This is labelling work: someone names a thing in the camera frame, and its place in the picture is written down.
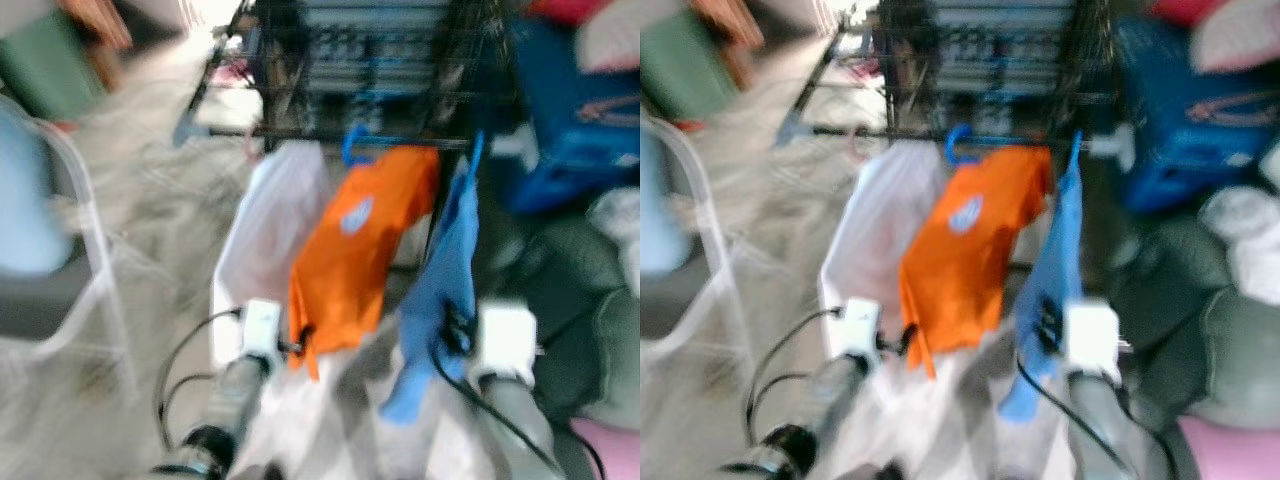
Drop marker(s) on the orange shirt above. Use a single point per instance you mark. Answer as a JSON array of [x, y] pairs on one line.
[[975, 250], [365, 250]]

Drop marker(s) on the light blue cloth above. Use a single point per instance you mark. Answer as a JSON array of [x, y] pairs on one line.
[[660, 210], [25, 200]]

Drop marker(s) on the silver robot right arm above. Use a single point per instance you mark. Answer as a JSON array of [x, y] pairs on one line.
[[1100, 420], [515, 420]]

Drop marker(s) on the crumpled white cloth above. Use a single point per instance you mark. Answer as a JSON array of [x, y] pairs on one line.
[[1245, 240], [620, 225]]

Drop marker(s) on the green fabric bundle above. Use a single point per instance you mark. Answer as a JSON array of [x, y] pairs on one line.
[[45, 70], [685, 65]]

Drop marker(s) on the blue clothes hanger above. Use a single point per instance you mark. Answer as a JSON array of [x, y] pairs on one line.
[[950, 148], [347, 150]]

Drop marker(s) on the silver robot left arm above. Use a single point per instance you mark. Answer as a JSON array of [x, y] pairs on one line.
[[225, 400], [830, 395]]

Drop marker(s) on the white folding chair grey seat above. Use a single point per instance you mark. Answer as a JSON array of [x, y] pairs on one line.
[[670, 305], [40, 305]]

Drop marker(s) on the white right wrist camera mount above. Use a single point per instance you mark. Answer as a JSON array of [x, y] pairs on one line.
[[507, 345], [1092, 340]]

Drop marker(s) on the white shirt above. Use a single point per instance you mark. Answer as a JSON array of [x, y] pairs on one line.
[[270, 220], [880, 220]]

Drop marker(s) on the black metal clothes rack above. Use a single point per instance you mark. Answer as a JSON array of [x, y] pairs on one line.
[[905, 60], [285, 60]]

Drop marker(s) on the blue shirt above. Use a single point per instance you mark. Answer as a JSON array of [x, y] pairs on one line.
[[1050, 290], [445, 280]]

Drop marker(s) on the pink cushion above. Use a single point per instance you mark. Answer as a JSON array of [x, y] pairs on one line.
[[610, 455], [1230, 450]]

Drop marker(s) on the blue plastic crate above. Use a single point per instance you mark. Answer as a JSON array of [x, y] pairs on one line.
[[1190, 110], [570, 110]]

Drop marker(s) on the dark green sofa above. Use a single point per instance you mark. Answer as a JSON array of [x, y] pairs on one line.
[[570, 300], [1180, 320]]

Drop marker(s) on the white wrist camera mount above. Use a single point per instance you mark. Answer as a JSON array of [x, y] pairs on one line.
[[860, 325], [507, 345], [262, 325], [1092, 340]]

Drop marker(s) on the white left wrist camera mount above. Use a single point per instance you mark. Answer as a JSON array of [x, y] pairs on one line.
[[262, 325], [860, 325]]

